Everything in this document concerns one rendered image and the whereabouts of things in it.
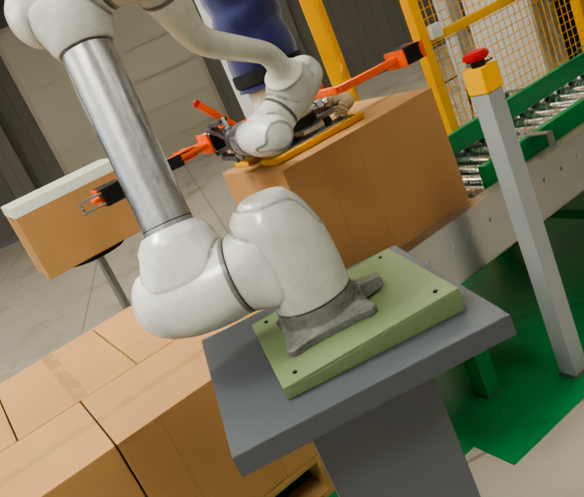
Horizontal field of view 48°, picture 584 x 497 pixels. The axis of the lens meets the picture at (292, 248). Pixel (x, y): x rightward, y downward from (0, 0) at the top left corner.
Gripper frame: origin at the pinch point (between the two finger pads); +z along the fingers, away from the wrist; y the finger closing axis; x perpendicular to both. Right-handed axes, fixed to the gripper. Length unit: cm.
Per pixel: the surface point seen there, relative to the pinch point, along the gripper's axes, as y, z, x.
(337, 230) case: 36.0, -23.2, 14.8
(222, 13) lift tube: -31.4, -3.7, 18.0
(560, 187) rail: 61, -37, 92
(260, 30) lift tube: -23.1, -9.0, 24.5
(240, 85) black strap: -11.1, -0.6, 15.7
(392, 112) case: 14, -23, 48
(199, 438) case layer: 65, -22, -48
